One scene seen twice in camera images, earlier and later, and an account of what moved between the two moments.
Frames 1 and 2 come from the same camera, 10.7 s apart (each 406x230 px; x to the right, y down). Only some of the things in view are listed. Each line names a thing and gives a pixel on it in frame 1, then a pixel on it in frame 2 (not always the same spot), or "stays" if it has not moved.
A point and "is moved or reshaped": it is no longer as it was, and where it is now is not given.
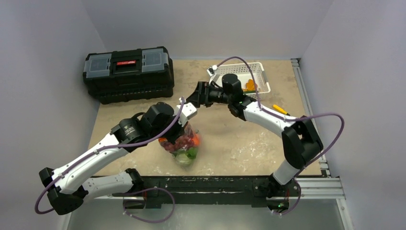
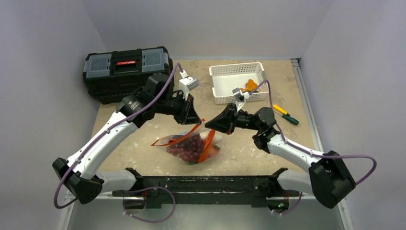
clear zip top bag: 185,152 is moved or reshaped
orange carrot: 195,137 to 203,155
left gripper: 180,129 to 191,116
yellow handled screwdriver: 280,109 stays
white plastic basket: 253,76 stays
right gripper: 203,95 to 232,117
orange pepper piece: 250,86 stays
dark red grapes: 181,143 is moved or reshaped
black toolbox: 120,76 stays
